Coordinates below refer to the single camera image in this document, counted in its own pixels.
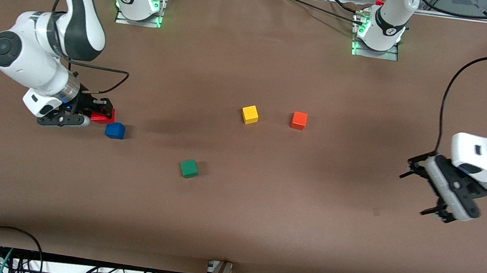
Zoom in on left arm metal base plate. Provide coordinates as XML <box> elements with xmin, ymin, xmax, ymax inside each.
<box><xmin>350</xmin><ymin>10</ymin><xmax>404</xmax><ymax>62</ymax></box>

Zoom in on orange wooden cube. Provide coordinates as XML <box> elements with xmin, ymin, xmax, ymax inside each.
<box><xmin>289</xmin><ymin>111</ymin><xmax>308</xmax><ymax>131</ymax></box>

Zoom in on blue wooden cube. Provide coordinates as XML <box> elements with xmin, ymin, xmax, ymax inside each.
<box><xmin>104</xmin><ymin>121</ymin><xmax>127</xmax><ymax>140</ymax></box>

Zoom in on green wooden cube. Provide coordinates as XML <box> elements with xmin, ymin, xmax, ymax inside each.
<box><xmin>178</xmin><ymin>158</ymin><xmax>200</xmax><ymax>179</ymax></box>

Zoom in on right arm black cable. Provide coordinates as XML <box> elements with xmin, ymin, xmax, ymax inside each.
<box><xmin>2</xmin><ymin>0</ymin><xmax>138</xmax><ymax>98</ymax></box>

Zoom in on red wooden cube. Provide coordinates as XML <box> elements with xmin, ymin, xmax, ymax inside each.
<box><xmin>90</xmin><ymin>106</ymin><xmax>117</xmax><ymax>125</ymax></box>

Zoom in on brown table cover sheet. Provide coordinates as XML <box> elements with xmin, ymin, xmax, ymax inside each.
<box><xmin>0</xmin><ymin>0</ymin><xmax>487</xmax><ymax>273</ymax></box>

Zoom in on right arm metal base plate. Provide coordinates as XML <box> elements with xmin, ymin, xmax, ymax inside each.
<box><xmin>114</xmin><ymin>0</ymin><xmax>168</xmax><ymax>30</ymax></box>

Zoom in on yellow wooden cube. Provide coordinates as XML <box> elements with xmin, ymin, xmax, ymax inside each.
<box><xmin>240</xmin><ymin>104</ymin><xmax>260</xmax><ymax>126</ymax></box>

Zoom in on long black base cable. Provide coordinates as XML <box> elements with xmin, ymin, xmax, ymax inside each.
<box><xmin>277</xmin><ymin>0</ymin><xmax>369</xmax><ymax>25</ymax></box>

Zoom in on teal cable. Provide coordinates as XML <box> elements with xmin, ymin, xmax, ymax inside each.
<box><xmin>0</xmin><ymin>247</ymin><xmax>15</xmax><ymax>273</ymax></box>

